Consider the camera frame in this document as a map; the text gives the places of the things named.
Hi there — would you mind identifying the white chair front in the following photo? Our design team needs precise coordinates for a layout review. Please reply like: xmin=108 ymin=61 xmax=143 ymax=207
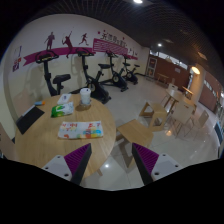
xmin=171 ymin=102 xmax=193 ymax=134

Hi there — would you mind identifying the black exercise bike left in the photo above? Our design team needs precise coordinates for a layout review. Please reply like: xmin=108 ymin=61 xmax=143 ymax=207
xmin=35 ymin=50 xmax=71 ymax=96

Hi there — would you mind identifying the black exercise bike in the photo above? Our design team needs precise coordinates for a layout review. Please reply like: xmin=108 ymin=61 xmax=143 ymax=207
xmin=35 ymin=50 xmax=71 ymax=96
xmin=101 ymin=50 xmax=128 ymax=92
xmin=124 ymin=62 xmax=138 ymax=85
xmin=76 ymin=48 xmax=111 ymax=104

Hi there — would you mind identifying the colourful printed folded towel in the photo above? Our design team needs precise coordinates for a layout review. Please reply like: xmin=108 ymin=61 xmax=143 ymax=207
xmin=58 ymin=121 xmax=104 ymax=139

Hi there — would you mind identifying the round wooden dining table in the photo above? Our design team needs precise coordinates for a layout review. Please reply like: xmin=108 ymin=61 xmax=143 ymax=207
xmin=163 ymin=88 xmax=196 ymax=116

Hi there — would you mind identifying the green wet wipes pack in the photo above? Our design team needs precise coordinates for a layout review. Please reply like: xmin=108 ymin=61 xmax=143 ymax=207
xmin=51 ymin=102 xmax=74 ymax=118

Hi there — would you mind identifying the orange blue small tube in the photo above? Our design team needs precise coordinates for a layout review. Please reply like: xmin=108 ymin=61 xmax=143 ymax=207
xmin=35 ymin=101 xmax=45 ymax=106

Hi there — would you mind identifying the wooden stool farther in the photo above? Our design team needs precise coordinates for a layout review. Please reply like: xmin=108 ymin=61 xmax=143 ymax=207
xmin=140 ymin=102 xmax=167 ymax=132

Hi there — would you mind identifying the wooden stool near table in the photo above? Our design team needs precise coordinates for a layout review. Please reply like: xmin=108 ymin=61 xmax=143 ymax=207
xmin=115 ymin=119 xmax=155 ymax=168

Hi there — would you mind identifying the white plastic cup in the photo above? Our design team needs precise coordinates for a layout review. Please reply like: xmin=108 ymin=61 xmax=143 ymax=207
xmin=80 ymin=88 xmax=91 ymax=105

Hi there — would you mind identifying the wooden chair right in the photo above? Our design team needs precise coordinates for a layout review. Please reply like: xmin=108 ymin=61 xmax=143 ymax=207
xmin=189 ymin=109 xmax=211 ymax=138

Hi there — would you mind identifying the white tissue pack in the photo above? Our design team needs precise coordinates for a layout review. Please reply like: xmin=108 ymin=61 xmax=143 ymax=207
xmin=57 ymin=94 xmax=71 ymax=105

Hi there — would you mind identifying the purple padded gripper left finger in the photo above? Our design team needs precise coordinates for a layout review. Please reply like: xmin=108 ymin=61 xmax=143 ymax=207
xmin=42 ymin=143 xmax=92 ymax=185

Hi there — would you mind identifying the round wooden coaster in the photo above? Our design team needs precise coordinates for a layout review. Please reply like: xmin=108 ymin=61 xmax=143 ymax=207
xmin=75 ymin=104 xmax=91 ymax=111

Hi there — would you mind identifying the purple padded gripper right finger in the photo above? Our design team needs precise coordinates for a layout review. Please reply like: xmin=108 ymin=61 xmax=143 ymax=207
xmin=132 ymin=143 xmax=182 ymax=185

